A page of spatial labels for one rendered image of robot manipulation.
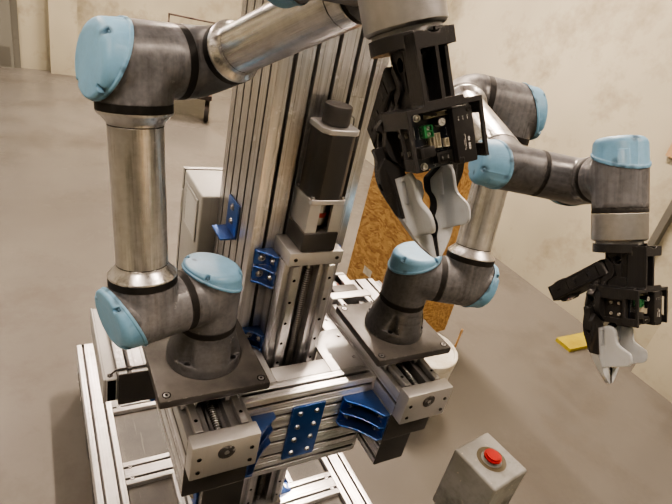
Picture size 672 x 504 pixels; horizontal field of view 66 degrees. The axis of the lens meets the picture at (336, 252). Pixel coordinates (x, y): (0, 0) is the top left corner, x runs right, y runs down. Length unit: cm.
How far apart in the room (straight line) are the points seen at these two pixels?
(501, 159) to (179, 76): 51
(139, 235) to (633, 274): 74
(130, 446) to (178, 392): 102
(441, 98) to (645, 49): 357
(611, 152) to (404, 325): 66
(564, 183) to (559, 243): 332
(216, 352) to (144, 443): 105
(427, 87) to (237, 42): 40
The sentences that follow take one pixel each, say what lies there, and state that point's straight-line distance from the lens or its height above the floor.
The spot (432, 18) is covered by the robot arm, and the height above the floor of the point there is 178.
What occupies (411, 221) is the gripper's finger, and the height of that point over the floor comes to 160.
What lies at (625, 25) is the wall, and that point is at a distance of 411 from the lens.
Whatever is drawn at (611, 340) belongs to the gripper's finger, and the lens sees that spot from 87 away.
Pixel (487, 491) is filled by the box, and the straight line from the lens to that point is 126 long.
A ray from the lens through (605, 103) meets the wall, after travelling 407.
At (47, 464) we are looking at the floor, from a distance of 234.
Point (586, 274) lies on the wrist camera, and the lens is 88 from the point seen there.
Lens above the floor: 180
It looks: 27 degrees down
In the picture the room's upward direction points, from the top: 14 degrees clockwise
